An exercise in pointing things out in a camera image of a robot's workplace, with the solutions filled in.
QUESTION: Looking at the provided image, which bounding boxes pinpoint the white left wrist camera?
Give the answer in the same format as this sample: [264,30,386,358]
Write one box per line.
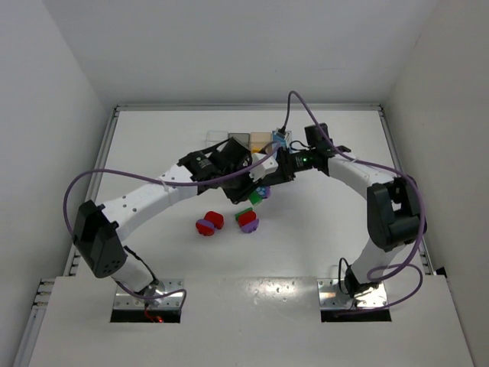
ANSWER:
[249,153,279,182]

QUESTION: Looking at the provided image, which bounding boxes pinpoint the green square lego brick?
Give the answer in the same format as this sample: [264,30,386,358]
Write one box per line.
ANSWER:
[248,191,264,206]

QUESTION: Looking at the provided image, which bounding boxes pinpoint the purple cable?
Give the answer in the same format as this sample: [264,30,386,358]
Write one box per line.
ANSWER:
[63,141,282,238]
[280,90,428,315]

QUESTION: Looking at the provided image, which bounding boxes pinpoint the purple rounded lego plate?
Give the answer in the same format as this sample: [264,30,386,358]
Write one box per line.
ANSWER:
[241,219,259,233]

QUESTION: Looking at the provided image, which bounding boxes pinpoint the green lego plate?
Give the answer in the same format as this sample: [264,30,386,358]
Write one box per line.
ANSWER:
[235,207,253,220]

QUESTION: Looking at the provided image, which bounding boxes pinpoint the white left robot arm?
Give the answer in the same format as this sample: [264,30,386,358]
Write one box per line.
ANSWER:
[70,138,278,298]

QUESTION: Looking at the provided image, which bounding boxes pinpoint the red rounded lego brick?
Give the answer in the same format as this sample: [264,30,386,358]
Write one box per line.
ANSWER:
[237,210,257,227]

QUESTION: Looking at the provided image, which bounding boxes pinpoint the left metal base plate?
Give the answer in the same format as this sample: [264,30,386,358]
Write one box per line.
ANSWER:
[110,278,187,323]

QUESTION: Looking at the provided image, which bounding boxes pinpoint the blue container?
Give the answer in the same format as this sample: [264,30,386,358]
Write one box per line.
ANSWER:
[272,130,292,144]

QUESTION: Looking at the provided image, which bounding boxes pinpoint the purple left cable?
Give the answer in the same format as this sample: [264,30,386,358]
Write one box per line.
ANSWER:
[63,141,282,238]

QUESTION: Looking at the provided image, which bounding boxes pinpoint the aluminium frame rail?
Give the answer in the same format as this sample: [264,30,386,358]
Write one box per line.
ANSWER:
[115,102,382,112]

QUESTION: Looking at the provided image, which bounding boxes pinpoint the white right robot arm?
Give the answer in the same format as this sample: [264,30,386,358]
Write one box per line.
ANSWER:
[270,123,427,297]

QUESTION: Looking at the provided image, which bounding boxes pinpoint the grey transparent container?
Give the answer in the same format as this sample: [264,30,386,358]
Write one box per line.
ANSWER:
[228,132,250,145]

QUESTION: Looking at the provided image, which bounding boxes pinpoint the amber transparent container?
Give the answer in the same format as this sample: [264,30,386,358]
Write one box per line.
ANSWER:
[249,132,272,153]

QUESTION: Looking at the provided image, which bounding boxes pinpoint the clear transparent container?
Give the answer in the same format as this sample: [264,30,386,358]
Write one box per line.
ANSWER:
[206,130,228,147]

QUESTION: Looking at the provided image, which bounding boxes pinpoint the purple paw print lego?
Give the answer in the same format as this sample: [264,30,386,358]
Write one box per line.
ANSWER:
[256,187,271,200]

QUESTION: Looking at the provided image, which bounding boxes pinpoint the red purple lego stack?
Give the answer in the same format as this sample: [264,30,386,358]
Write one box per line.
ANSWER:
[196,211,225,236]

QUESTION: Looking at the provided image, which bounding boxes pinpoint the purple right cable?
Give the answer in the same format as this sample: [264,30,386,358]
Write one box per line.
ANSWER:
[280,90,428,315]

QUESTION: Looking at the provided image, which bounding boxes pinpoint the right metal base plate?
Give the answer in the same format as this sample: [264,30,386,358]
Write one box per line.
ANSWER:
[317,278,392,323]

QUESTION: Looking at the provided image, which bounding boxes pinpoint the metal base plate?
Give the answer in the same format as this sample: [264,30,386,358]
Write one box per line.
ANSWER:
[317,278,392,323]
[110,278,187,323]

